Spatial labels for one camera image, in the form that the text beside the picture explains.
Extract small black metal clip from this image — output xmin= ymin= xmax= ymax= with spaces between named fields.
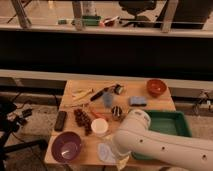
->
xmin=114 ymin=84 xmax=123 ymax=95

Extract black handled brush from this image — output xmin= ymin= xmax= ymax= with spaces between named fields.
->
xmin=90 ymin=86 xmax=114 ymax=108

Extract black remote control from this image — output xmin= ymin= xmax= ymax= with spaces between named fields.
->
xmin=54 ymin=111 xmax=67 ymax=131

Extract purple bowl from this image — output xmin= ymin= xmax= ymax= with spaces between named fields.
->
xmin=51 ymin=131 xmax=82 ymax=163

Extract white paper cup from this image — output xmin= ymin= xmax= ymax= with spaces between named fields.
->
xmin=91 ymin=118 xmax=109 ymax=137

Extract blue sponge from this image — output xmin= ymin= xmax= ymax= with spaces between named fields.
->
xmin=129 ymin=96 xmax=147 ymax=106

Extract beige wooden sticks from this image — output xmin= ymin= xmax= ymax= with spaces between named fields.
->
xmin=72 ymin=89 xmax=93 ymax=101

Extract light blue towel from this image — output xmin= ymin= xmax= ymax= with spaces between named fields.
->
xmin=97 ymin=143 xmax=116 ymax=164

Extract red handled tool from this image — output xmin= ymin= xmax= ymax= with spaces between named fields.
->
xmin=88 ymin=106 xmax=108 ymax=121

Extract red bowl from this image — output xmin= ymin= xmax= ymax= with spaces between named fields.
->
xmin=146 ymin=79 xmax=167 ymax=97

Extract black office chair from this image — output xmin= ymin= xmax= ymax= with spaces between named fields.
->
xmin=119 ymin=0 xmax=157 ymax=27

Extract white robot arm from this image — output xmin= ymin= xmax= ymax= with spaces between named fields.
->
xmin=112 ymin=109 xmax=213 ymax=171

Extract green box on shelf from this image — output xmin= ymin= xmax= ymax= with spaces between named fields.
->
xmin=82 ymin=16 xmax=101 ymax=26

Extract green plastic tray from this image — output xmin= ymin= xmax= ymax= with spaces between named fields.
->
xmin=131 ymin=109 xmax=193 ymax=162

